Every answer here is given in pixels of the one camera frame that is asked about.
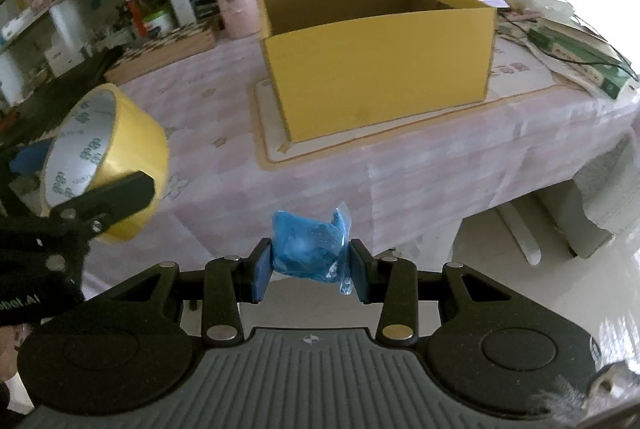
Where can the yellow cardboard box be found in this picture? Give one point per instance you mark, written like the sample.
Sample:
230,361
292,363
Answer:
375,69

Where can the black electronic keyboard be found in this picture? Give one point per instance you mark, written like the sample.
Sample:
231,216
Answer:
65,89

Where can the white jar with green lid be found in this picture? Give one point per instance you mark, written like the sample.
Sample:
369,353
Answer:
159,24

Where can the cream desk mat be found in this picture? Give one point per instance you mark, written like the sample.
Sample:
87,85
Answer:
272,144

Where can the pink printed cup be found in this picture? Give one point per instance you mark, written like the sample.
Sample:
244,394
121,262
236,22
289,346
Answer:
235,9

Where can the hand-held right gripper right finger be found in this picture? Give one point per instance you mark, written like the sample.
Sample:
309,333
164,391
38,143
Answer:
359,271

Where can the green and white book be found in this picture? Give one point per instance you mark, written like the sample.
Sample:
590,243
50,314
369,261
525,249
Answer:
575,59

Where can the orange bottle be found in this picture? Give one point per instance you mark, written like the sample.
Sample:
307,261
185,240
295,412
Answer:
135,16

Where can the fuzzy grey sleeve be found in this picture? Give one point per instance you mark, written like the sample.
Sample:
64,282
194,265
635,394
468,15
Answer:
600,396

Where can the yellow tape roll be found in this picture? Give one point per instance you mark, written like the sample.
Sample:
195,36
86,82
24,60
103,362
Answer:
135,144

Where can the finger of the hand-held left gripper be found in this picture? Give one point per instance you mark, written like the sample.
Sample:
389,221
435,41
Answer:
110,199
30,159

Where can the wooden chessboard box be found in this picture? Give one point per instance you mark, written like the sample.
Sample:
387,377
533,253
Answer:
165,51

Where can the white box with red label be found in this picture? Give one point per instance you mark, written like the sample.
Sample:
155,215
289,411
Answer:
60,59

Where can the blue plastic packet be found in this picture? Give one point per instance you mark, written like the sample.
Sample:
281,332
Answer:
300,249

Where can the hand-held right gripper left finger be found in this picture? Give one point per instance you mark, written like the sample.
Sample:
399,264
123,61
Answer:
260,271

